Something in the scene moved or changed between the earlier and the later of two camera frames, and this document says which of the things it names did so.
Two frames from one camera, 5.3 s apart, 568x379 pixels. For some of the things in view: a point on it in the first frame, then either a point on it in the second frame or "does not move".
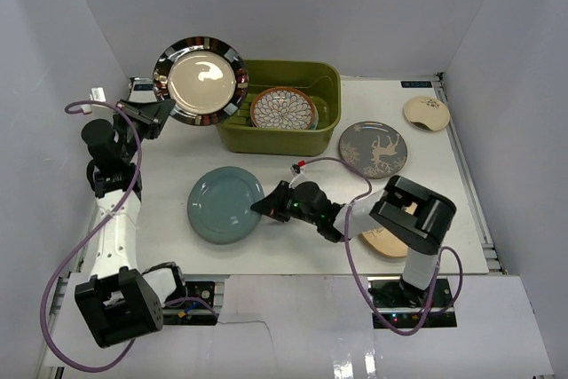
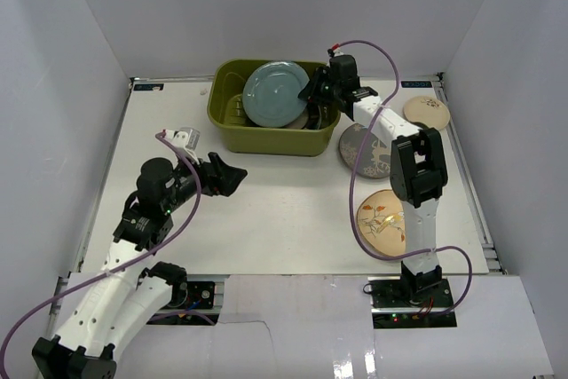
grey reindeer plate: (374, 148) does not move
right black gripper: (272, 204) → (310, 93)
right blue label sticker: (416, 84) does not move
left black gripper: (139, 115) → (213, 175)
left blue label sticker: (144, 87) does not move
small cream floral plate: (427, 113) does not move
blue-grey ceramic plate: (219, 205) → (271, 94)
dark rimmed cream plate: (206, 76) → (311, 118)
